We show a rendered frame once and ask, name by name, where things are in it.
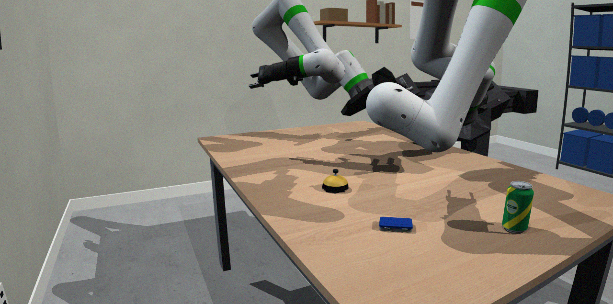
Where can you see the green drink can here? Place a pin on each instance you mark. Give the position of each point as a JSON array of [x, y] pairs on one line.
[[518, 206]]

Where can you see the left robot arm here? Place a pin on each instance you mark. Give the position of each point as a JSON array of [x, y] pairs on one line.
[[465, 70]]

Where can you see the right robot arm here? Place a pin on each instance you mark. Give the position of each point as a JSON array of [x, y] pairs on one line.
[[323, 70]]

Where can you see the yellow dome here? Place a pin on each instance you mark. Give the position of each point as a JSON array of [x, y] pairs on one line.
[[335, 183]]

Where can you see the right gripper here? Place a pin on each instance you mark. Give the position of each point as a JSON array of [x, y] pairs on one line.
[[279, 71]]

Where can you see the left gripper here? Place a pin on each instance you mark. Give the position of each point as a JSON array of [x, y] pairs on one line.
[[384, 75]]

